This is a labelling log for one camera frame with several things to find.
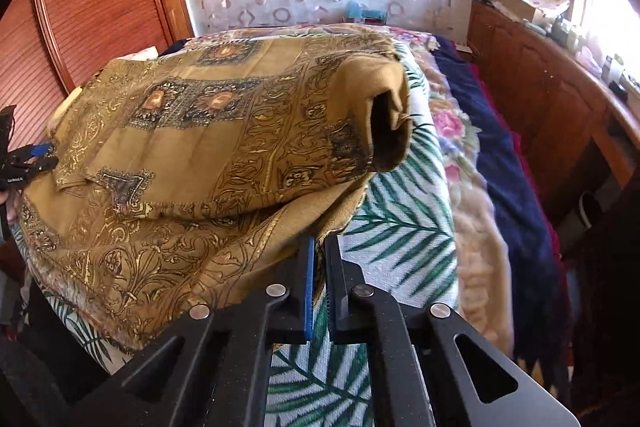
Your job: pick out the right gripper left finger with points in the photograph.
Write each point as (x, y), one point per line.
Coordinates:
(210, 367)

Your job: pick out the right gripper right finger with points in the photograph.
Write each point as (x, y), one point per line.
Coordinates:
(428, 366)

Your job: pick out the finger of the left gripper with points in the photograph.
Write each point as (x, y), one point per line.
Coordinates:
(27, 171)
(37, 150)

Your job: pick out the mustard gold patterned cloth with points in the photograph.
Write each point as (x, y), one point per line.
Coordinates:
(186, 179)

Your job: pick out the bright bedroom window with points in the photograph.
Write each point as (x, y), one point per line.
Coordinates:
(611, 28)

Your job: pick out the folded pink cloth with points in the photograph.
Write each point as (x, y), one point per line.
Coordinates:
(62, 109)

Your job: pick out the palm leaf print blanket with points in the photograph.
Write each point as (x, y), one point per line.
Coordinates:
(197, 198)

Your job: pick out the navy blue bed sheet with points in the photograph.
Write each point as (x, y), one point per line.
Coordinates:
(540, 302)

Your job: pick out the long wooden cabinet desk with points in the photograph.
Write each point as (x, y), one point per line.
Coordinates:
(574, 133)

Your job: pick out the teal toy on headboard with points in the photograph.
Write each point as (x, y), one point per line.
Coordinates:
(357, 13)

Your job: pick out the cardboard box on cabinet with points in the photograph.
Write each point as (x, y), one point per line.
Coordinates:
(538, 12)

